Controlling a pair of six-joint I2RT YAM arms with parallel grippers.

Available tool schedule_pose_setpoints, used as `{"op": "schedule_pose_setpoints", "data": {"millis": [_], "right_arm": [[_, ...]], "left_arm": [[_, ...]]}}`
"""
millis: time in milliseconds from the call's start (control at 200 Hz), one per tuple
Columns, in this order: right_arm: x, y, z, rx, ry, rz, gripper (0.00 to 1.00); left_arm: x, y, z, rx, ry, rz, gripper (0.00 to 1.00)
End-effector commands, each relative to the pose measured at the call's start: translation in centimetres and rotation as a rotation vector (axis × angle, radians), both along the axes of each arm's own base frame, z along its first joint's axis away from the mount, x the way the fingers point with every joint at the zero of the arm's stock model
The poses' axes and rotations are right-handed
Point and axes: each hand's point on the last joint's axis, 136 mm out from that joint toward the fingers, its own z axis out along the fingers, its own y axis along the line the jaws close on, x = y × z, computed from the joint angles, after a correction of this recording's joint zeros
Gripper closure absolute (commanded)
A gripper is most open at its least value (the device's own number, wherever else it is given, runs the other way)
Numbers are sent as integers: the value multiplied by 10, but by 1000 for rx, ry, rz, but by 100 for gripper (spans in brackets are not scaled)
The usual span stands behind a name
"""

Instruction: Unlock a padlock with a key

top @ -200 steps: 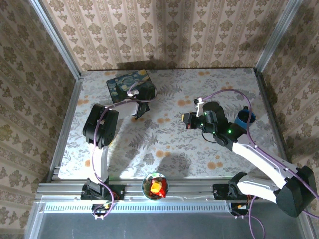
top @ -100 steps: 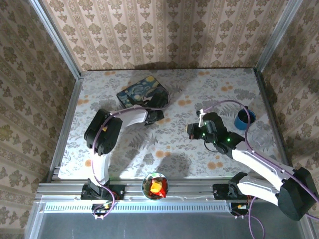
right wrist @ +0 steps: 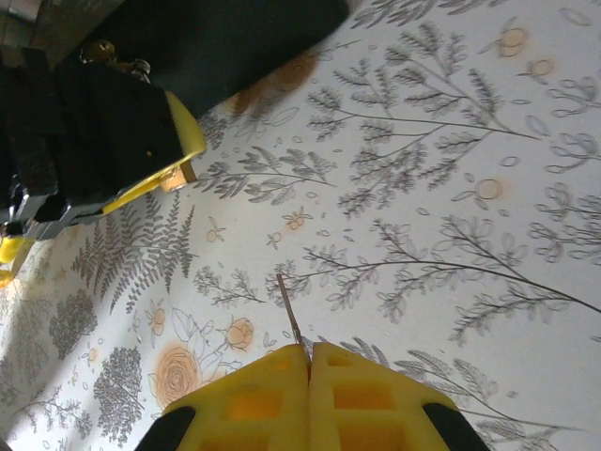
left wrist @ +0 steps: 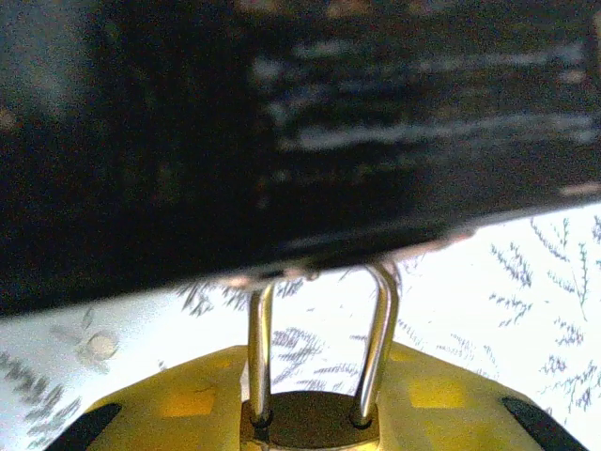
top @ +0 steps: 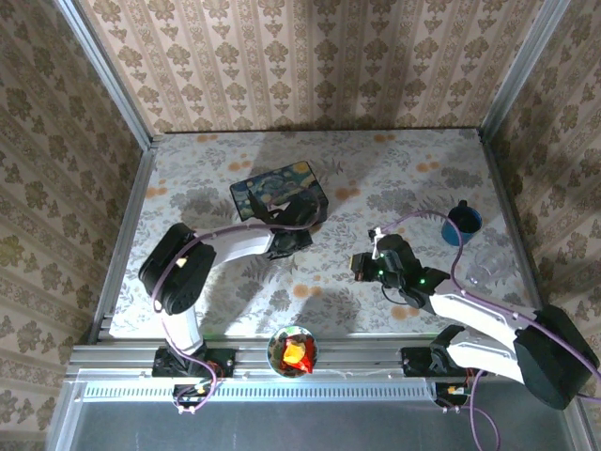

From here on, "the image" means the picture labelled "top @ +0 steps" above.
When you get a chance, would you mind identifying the dark blue mug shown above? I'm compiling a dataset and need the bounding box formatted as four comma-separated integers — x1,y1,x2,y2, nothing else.
440,199,485,248

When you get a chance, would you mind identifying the grey metal panel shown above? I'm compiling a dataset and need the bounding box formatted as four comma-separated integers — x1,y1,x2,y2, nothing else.
46,368,593,451

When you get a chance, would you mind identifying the aluminium table edge rail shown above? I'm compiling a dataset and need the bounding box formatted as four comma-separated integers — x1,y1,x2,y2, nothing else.
86,135,159,345
477,130,565,343

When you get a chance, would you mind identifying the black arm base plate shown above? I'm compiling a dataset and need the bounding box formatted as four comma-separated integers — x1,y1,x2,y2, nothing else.
152,347,236,380
401,346,487,379

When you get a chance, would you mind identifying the white slotted cable duct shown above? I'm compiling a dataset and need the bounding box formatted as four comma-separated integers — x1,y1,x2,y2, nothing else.
82,380,439,403

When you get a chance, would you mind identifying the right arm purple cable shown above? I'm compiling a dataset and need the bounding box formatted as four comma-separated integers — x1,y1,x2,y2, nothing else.
379,209,601,451

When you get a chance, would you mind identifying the aluminium frame post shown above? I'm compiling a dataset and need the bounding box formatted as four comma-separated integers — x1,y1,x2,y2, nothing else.
478,0,575,142
54,0,156,150

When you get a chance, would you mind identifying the long aluminium extrusion rail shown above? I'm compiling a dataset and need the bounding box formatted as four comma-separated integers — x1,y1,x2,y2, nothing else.
65,334,581,378

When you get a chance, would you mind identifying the round bowl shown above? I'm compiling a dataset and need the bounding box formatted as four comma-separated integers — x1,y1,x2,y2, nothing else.
266,323,318,380

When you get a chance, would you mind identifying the black cable connector box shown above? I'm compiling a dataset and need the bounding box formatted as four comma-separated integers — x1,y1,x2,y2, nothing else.
433,381,476,409
172,382,213,411

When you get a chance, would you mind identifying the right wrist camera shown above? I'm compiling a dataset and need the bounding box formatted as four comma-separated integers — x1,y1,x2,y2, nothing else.
367,226,385,260

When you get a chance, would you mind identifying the clear plastic cup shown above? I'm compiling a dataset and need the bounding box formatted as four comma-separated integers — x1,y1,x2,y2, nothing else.
466,247,514,288

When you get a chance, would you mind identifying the red yellow snack wrapper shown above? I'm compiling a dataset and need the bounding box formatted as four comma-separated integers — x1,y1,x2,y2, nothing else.
280,334,315,375

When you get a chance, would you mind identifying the starry night painted box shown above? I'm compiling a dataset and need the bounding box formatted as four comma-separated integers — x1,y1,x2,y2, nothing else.
228,160,330,225

